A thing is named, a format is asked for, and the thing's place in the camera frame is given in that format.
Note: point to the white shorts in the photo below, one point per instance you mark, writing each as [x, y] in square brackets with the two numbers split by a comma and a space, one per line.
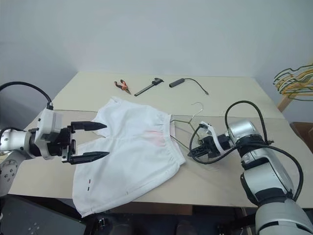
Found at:
[127, 159]

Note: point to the black panel with holes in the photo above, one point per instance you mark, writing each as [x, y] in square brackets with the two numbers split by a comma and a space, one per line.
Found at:
[36, 218]

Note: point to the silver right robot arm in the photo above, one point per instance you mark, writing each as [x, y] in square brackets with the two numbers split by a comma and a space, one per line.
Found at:
[266, 169]

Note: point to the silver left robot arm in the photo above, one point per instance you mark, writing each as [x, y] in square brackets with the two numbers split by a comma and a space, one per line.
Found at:
[14, 142]

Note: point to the bundle of coloured hangers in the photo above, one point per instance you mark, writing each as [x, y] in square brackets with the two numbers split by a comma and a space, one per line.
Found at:
[293, 84]

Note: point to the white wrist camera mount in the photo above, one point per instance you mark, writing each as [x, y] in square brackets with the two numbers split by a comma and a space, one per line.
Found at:
[49, 120]
[212, 131]

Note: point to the wooden stand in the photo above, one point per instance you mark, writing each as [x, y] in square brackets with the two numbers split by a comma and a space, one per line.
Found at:
[284, 102]

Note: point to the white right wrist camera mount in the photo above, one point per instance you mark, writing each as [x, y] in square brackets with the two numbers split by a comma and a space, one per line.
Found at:
[212, 131]

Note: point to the black caliper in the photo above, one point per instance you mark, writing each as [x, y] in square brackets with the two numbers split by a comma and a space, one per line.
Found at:
[156, 81]

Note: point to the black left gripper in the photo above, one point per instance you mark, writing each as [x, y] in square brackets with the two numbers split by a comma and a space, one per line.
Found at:
[64, 137]

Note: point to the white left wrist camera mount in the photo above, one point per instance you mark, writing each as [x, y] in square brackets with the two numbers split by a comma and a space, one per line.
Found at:
[49, 120]

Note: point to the grey round perforated plate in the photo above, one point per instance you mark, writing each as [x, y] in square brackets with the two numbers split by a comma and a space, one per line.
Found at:
[8, 171]

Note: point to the brown cardboard box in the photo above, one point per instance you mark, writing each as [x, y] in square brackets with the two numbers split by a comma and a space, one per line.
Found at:
[304, 133]

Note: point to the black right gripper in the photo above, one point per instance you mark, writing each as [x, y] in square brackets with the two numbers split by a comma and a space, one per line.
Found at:
[210, 147]

